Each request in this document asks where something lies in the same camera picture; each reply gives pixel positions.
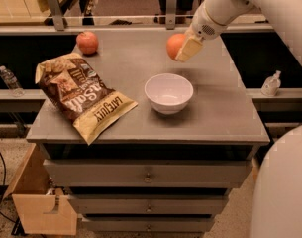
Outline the clear water bottle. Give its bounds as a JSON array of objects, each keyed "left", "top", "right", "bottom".
[{"left": 0, "top": 65, "right": 24, "bottom": 97}]

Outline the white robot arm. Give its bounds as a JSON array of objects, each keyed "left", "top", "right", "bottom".
[{"left": 176, "top": 0, "right": 302, "bottom": 238}]

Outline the open wooden side drawer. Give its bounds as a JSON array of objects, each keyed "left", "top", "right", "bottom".
[{"left": 3, "top": 144, "right": 77, "bottom": 236}]

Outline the brown chip bag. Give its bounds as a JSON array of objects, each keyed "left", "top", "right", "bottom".
[{"left": 35, "top": 53, "right": 138, "bottom": 145}]

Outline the left metal rail bracket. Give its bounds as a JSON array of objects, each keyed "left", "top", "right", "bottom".
[{"left": 47, "top": 0, "right": 65, "bottom": 31}]

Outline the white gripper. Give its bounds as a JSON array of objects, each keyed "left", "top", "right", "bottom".
[{"left": 175, "top": 4, "right": 226, "bottom": 62}]

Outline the orange fruit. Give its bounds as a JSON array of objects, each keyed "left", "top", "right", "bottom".
[{"left": 166, "top": 34, "right": 186, "bottom": 60}]

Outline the red apple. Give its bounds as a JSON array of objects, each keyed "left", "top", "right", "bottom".
[{"left": 76, "top": 31, "right": 99, "bottom": 55}]

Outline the white bowl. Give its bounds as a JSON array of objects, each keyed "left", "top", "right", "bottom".
[{"left": 144, "top": 73, "right": 194, "bottom": 115}]

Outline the black floor cable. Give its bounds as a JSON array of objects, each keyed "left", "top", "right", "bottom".
[{"left": 0, "top": 138, "right": 18, "bottom": 224}]

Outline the middle metal rail bracket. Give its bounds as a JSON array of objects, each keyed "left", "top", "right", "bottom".
[{"left": 165, "top": 0, "right": 177, "bottom": 30}]

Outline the metal rail bracket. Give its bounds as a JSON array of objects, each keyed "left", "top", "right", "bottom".
[
  {"left": 165, "top": 0, "right": 177, "bottom": 30},
  {"left": 47, "top": 0, "right": 65, "bottom": 31}
]

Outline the clear soap dispenser bottle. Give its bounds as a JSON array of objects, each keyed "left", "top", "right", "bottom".
[{"left": 261, "top": 70, "right": 281, "bottom": 96}]

